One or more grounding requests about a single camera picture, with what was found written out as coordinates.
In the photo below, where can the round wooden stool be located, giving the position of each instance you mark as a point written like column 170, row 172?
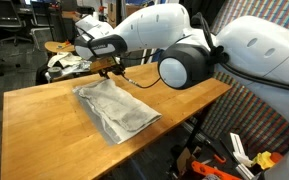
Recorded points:
column 59, row 46

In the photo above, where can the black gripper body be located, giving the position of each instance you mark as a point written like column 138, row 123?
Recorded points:
column 112, row 69

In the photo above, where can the yellow green plastic object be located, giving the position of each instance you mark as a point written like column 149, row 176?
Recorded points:
column 263, row 159

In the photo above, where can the crumpled white cloth on stool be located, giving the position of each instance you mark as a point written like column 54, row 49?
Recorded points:
column 69, row 63

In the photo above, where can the open cardboard box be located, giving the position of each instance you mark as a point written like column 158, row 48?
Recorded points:
column 184, row 160

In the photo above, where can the orange round cap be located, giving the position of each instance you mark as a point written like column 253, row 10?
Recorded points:
column 276, row 156

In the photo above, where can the white aluminium rail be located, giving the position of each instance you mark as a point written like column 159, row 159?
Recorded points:
column 239, row 146

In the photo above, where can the silver floor rail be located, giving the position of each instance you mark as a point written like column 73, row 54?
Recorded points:
column 187, row 126

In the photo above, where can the brown wrist camera box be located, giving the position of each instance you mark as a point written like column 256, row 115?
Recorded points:
column 102, row 64

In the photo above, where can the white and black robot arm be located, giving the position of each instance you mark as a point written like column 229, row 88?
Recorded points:
column 197, row 46

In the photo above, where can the black vertical stand pole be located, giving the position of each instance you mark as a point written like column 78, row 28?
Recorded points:
column 118, row 7

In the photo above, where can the white woven cloth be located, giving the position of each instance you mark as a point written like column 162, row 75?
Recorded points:
column 124, row 106

